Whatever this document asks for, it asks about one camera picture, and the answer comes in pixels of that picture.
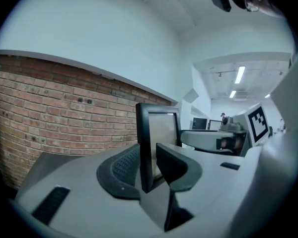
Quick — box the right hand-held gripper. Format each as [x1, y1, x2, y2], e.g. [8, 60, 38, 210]
[180, 102, 270, 157]

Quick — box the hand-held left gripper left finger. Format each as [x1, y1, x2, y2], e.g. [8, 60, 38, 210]
[96, 143, 170, 233]

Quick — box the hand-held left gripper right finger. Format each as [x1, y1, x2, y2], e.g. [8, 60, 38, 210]
[155, 142, 203, 231]

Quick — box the small framed picture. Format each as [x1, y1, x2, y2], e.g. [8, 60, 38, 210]
[135, 102, 183, 194]

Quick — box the person's right hand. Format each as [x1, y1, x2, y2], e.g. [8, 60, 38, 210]
[220, 136, 243, 151]

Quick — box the black computer monitor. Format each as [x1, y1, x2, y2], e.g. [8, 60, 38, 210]
[208, 119, 223, 131]
[192, 117, 209, 131]

